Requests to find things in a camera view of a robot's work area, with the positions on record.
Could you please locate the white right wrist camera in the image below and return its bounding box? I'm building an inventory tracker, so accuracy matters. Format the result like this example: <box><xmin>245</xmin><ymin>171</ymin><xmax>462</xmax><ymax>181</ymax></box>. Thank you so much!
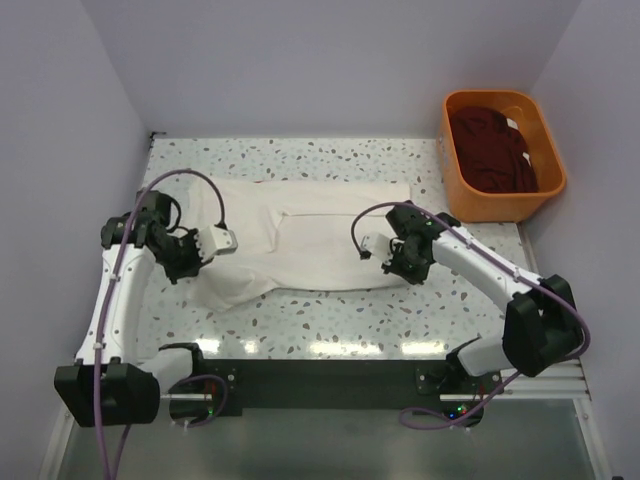
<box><xmin>359</xmin><ymin>233</ymin><xmax>393</xmax><ymax>264</ymax></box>

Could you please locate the white t shirt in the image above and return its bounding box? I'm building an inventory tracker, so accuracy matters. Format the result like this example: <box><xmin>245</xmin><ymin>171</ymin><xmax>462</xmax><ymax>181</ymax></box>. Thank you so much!
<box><xmin>182</xmin><ymin>178</ymin><xmax>411</xmax><ymax>312</ymax></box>

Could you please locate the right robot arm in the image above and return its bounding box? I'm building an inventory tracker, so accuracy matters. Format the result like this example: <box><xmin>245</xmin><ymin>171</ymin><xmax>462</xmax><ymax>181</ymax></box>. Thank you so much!
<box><xmin>382</xmin><ymin>202</ymin><xmax>591</xmax><ymax>382</ymax></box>

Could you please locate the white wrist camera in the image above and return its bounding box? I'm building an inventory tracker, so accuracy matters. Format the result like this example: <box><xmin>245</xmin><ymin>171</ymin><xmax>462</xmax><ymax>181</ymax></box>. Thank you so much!
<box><xmin>194</xmin><ymin>225</ymin><xmax>238</xmax><ymax>263</ymax></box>
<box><xmin>359</xmin><ymin>233</ymin><xmax>393</xmax><ymax>264</ymax></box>

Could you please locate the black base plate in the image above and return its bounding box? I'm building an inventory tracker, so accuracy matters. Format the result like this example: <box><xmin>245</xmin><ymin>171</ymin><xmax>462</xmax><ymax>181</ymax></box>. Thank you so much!
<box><xmin>168</xmin><ymin>359</ymin><xmax>501</xmax><ymax>420</ymax></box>

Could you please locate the orange plastic basket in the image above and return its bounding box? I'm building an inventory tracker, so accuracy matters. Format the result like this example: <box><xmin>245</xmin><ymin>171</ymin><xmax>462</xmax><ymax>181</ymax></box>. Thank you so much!
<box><xmin>436</xmin><ymin>89</ymin><xmax>567</xmax><ymax>223</ymax></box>

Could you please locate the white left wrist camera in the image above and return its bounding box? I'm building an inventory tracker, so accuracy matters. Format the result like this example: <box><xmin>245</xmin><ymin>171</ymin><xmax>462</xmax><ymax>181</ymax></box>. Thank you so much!
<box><xmin>194</xmin><ymin>225</ymin><xmax>238</xmax><ymax>263</ymax></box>

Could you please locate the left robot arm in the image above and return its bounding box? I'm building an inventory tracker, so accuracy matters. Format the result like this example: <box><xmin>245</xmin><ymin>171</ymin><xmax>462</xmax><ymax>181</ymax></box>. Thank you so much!
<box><xmin>54</xmin><ymin>191</ymin><xmax>204</xmax><ymax>428</ymax></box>

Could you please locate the aluminium frame rail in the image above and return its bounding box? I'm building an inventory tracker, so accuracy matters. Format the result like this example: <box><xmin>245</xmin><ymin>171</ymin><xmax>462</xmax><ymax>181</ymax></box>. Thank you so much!
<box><xmin>39</xmin><ymin>327</ymin><xmax>609</xmax><ymax>480</ymax></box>

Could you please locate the dark red t shirt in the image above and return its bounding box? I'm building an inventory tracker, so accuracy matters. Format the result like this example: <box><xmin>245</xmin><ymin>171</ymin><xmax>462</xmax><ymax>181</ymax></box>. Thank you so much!
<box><xmin>450</xmin><ymin>107</ymin><xmax>539</xmax><ymax>194</ymax></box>

